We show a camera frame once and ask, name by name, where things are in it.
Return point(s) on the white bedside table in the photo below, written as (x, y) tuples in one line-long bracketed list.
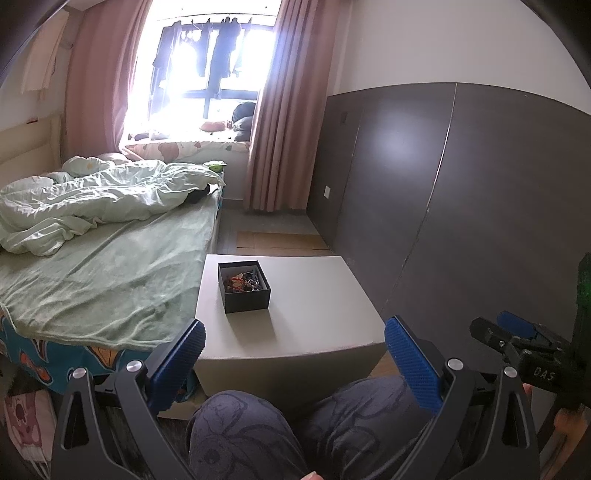
[(295, 295)]

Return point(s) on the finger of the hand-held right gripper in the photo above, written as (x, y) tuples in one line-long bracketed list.
[(491, 337), (515, 321)]

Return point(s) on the black jewelry box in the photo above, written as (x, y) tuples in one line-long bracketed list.
[(247, 302)]

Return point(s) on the flat cardboard sheet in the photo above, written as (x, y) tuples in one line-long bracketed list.
[(281, 241)]

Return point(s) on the pink cartoon cloth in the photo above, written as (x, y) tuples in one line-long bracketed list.
[(27, 424)]

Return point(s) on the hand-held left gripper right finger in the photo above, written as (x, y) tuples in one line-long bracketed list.
[(411, 364)]

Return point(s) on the window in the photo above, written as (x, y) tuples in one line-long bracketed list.
[(207, 69)]

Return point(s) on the black cloth item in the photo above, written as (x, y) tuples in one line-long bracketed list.
[(197, 196)]

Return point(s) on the dark bag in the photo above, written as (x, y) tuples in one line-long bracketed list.
[(244, 122)]

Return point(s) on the pale green duvet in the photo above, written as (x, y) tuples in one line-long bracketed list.
[(92, 198)]

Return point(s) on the green toy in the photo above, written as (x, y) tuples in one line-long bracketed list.
[(215, 165)]

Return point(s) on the beige headboard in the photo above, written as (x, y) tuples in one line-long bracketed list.
[(27, 147)]

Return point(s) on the person's right hand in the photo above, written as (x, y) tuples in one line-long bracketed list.
[(572, 422)]

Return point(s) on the person's left leg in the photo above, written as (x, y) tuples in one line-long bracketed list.
[(240, 438)]

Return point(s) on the hanging beige cloth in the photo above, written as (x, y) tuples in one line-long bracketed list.
[(41, 64)]

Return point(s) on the blue cartoon bed sheet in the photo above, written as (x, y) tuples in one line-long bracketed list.
[(55, 364)]

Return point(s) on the bed with green sheet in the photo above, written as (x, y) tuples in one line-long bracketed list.
[(115, 272)]

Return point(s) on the person's knees in patterned trousers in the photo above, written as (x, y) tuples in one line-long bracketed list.
[(369, 429)]

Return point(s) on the pink plush toy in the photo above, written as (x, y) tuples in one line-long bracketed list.
[(213, 125)]

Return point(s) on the hanging dark clothes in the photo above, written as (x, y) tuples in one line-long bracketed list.
[(221, 50)]

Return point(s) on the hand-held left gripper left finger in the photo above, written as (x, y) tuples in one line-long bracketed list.
[(178, 364)]

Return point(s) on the pink curtain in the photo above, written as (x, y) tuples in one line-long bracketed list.
[(99, 83), (286, 115)]

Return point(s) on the patterned window seat cushion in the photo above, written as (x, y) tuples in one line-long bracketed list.
[(184, 148)]

